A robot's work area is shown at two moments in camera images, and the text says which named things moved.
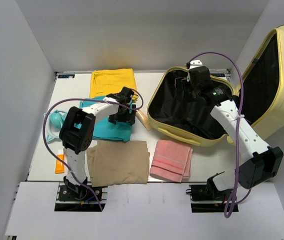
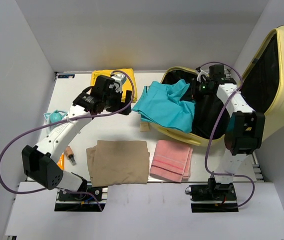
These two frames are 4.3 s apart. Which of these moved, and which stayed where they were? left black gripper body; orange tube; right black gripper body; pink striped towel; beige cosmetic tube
Moved: left black gripper body; beige cosmetic tube; right black gripper body
Stayed: pink striped towel; orange tube
